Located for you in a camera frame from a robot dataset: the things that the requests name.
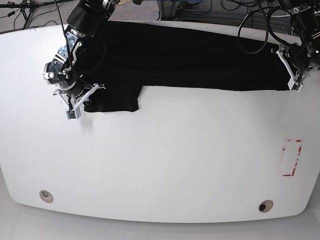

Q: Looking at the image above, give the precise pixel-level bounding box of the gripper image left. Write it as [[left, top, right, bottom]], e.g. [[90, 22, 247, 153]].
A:
[[52, 83, 106, 113]]

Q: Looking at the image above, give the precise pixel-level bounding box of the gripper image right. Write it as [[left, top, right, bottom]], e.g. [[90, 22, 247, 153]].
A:
[[271, 44, 320, 85]]

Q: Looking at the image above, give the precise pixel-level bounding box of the black printed T-shirt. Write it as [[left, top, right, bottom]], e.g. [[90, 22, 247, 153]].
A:
[[74, 21, 290, 113]]

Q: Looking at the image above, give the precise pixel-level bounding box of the robot arm image left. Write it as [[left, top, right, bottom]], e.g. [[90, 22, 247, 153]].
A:
[[43, 0, 120, 120]]

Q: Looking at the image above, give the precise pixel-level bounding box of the red tape marking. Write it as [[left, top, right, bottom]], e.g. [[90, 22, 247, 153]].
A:
[[279, 139, 303, 177]]

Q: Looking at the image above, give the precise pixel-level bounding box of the black tripod stand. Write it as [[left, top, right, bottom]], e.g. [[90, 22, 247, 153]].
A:
[[0, 0, 76, 32]]

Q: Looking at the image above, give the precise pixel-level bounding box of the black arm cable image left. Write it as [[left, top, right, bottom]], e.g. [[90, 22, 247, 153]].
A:
[[52, 0, 106, 108]]

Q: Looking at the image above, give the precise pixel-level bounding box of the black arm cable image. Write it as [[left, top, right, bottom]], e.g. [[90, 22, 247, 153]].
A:
[[232, 0, 294, 58], [52, 0, 106, 108]]

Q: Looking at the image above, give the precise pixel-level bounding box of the wrist camera board image left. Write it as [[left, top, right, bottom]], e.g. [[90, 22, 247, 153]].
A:
[[66, 108, 81, 120]]

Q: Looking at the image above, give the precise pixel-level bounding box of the wrist camera board image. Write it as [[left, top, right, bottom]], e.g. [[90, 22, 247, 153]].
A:
[[287, 78, 303, 93], [66, 108, 81, 120]]

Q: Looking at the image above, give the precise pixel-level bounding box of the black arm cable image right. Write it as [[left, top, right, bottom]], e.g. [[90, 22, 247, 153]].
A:
[[232, 0, 294, 58]]

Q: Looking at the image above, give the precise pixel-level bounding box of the wrist camera board image right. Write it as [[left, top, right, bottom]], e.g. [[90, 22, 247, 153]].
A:
[[287, 78, 303, 93]]

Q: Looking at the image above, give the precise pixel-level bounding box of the left table cable grommet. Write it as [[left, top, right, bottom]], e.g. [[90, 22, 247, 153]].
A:
[[39, 190, 54, 204]]

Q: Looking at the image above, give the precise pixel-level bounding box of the table cable grommet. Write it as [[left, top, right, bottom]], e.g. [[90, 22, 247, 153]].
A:
[[258, 200, 274, 213], [39, 190, 54, 204]]

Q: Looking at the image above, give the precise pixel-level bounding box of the aluminium frame rack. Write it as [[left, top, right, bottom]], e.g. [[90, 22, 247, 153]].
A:
[[155, 0, 290, 30]]

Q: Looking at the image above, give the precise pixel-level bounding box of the right table cable grommet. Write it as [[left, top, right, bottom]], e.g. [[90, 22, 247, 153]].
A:
[[258, 200, 274, 213]]

